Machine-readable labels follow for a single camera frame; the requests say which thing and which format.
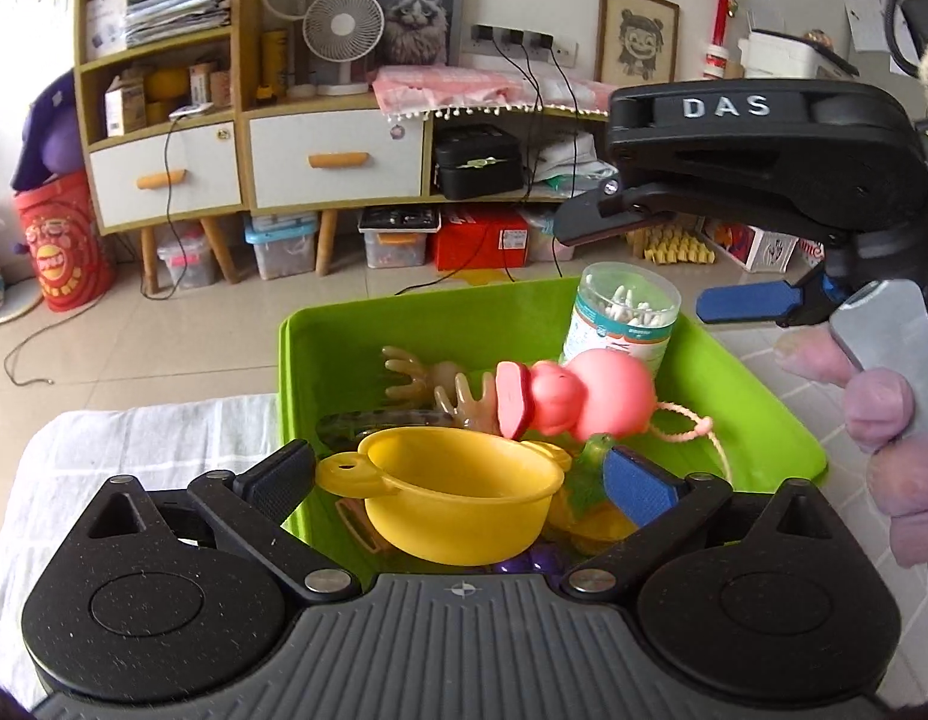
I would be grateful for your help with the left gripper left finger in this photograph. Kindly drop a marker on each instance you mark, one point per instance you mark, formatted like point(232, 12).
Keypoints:
point(246, 513)

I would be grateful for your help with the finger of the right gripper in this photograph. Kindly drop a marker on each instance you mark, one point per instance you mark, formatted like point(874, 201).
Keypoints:
point(807, 302)

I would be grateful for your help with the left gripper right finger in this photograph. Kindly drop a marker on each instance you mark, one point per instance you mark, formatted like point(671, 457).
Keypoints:
point(668, 511)

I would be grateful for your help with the purple toy grapes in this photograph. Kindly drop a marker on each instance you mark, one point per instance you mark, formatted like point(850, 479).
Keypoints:
point(550, 560)

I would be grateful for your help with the pink rubber pig toy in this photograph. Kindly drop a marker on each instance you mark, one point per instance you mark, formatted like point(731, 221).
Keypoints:
point(600, 391)

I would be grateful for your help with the clear cotton swab jar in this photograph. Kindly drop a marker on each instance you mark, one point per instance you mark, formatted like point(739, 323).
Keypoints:
point(622, 307)

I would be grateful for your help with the yellow toy pot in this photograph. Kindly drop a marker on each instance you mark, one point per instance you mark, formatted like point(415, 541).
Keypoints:
point(447, 495)

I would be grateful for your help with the translucent tan antler toy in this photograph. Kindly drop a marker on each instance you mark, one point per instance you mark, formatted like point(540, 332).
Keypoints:
point(444, 386)

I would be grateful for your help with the orange toy pumpkin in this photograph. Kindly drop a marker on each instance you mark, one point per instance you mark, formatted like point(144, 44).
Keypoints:
point(581, 513)

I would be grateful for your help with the leopard hair claw clip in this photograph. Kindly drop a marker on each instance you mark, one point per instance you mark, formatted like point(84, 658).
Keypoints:
point(352, 427)

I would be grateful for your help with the right hand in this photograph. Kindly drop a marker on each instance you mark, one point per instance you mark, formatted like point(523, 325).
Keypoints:
point(878, 406)

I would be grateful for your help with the grey checked table cloth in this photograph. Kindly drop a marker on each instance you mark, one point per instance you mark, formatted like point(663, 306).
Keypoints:
point(773, 611)

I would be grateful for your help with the white patterned toy box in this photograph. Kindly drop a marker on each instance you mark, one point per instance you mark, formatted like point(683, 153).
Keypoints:
point(753, 248)

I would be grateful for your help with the yellow egg tray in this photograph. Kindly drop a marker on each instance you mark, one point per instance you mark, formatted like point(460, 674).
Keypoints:
point(669, 244)

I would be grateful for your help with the green plastic cookie box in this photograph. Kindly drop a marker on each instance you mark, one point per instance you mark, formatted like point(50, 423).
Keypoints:
point(330, 361)

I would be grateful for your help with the framed cartoon girl picture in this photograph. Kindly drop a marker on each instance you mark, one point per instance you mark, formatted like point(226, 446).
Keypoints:
point(637, 42)

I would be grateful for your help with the clear box blue lid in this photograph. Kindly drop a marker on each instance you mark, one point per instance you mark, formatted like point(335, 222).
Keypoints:
point(284, 245)

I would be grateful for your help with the red round bucket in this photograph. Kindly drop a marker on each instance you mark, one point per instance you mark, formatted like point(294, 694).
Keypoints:
point(72, 265)

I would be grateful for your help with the red cardboard box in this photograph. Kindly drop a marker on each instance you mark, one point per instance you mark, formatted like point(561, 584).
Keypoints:
point(480, 237)

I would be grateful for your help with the black case on shelf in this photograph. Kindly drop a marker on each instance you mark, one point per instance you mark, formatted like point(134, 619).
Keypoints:
point(472, 161)

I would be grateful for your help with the wooden cabinet with drawers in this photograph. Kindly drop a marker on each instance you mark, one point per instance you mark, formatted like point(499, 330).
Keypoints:
point(325, 153)

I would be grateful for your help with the purple plush toy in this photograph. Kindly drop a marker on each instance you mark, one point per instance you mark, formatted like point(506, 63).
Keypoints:
point(51, 144)

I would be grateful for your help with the pink lace cloth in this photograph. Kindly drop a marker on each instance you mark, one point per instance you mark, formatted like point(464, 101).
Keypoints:
point(406, 91)

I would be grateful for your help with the framed cat picture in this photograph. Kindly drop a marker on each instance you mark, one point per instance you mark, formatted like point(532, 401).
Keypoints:
point(424, 33)

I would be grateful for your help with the white desk fan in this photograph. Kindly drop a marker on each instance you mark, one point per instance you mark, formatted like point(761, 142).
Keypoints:
point(341, 32)

